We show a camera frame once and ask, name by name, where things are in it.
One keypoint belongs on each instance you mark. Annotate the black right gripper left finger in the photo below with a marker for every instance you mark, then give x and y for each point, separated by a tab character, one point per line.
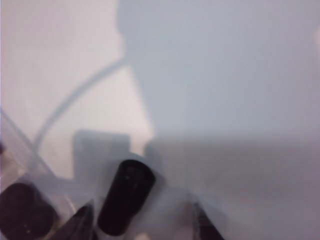
82	222

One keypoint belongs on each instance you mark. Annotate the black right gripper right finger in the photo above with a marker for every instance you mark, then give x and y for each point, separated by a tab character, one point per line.
206	225

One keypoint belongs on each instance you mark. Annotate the short black marker cap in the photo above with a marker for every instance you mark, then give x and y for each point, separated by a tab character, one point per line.
126	197

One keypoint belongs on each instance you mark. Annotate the clear plastic packaging box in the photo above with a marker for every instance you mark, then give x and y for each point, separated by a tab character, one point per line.
22	150

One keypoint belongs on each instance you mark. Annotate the slim white marker black cap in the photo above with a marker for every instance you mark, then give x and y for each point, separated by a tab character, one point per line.
23	212

